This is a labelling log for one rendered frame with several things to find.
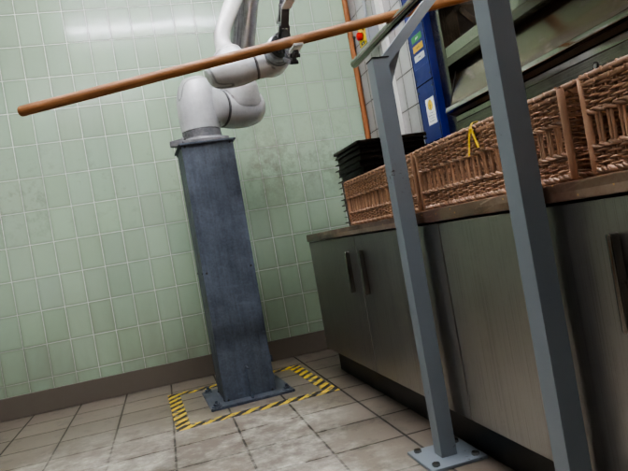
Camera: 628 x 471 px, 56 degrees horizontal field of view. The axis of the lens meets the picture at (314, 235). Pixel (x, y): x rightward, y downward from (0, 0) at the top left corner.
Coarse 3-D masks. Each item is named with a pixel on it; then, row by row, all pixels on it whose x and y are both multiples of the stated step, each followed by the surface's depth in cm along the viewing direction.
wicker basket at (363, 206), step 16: (368, 176) 182; (384, 176) 172; (416, 176) 152; (352, 192) 198; (368, 192) 184; (384, 192) 174; (416, 192) 152; (352, 208) 202; (368, 208) 186; (384, 208) 174; (416, 208) 154; (352, 224) 202
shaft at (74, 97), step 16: (448, 0) 183; (464, 0) 185; (384, 16) 179; (320, 32) 176; (336, 32) 177; (256, 48) 172; (272, 48) 173; (192, 64) 169; (208, 64) 170; (128, 80) 166; (144, 80) 166; (160, 80) 168; (64, 96) 162; (80, 96) 163; (96, 96) 165; (32, 112) 162
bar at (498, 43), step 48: (432, 0) 143; (480, 0) 93; (384, 96) 138; (384, 144) 139; (528, 144) 92; (528, 192) 91; (528, 240) 91; (528, 288) 93; (432, 336) 138; (432, 384) 137; (576, 384) 92; (432, 432) 140; (576, 432) 91
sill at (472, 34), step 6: (510, 0) 180; (516, 0) 178; (522, 0) 175; (510, 6) 181; (516, 6) 178; (474, 30) 202; (462, 36) 210; (468, 36) 206; (474, 36) 202; (456, 42) 214; (462, 42) 210; (468, 42) 206; (450, 48) 218; (456, 48) 215; (450, 54) 219
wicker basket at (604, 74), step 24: (600, 72) 85; (624, 72) 81; (600, 96) 86; (624, 96) 82; (600, 120) 87; (624, 120) 82; (600, 144) 87; (624, 144) 83; (600, 168) 88; (624, 168) 84
